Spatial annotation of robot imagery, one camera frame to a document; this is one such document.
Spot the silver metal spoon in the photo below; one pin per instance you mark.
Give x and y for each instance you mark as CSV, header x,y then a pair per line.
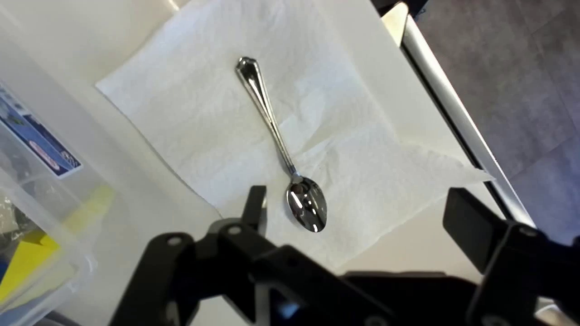
x,y
264,101

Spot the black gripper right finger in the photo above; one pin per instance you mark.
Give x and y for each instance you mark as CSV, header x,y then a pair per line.
x,y
518,272

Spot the white paper napkin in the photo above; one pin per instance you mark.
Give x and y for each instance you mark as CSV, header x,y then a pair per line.
x,y
337,119

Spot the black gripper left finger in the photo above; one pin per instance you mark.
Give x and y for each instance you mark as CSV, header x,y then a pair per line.
x,y
241,272

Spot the clear plastic storage bin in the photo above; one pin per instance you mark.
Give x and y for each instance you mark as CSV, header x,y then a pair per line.
x,y
36,192

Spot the yellow cloth piece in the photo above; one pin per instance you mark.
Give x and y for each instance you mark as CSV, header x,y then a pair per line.
x,y
23,259

